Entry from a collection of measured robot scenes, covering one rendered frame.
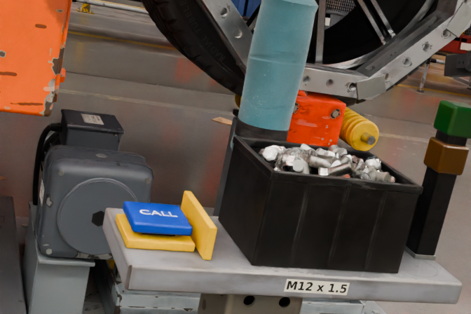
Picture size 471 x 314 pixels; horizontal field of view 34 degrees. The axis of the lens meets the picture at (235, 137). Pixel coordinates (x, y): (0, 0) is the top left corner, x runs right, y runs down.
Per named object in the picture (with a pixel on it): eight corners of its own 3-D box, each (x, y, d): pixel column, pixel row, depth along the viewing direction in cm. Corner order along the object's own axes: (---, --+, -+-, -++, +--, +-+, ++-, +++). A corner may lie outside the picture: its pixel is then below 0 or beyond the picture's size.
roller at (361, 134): (317, 114, 168) (323, 88, 167) (381, 158, 141) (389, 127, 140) (292, 111, 166) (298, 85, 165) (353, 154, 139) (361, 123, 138)
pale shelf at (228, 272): (393, 249, 114) (398, 229, 113) (458, 305, 99) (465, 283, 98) (101, 228, 99) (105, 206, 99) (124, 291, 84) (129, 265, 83)
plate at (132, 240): (178, 225, 98) (179, 217, 97) (194, 252, 90) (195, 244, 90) (114, 220, 95) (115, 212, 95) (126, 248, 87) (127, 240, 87)
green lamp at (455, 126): (456, 131, 104) (464, 102, 103) (474, 140, 100) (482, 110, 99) (430, 127, 102) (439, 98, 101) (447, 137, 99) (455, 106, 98)
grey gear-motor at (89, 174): (96, 248, 177) (121, 99, 168) (129, 347, 138) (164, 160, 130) (13, 242, 170) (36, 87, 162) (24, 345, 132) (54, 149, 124)
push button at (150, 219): (176, 221, 97) (179, 204, 96) (190, 244, 90) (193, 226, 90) (120, 216, 94) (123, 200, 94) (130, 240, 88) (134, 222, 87)
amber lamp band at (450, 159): (446, 167, 105) (454, 138, 104) (463, 176, 101) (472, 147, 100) (420, 163, 103) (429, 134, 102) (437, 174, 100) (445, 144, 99)
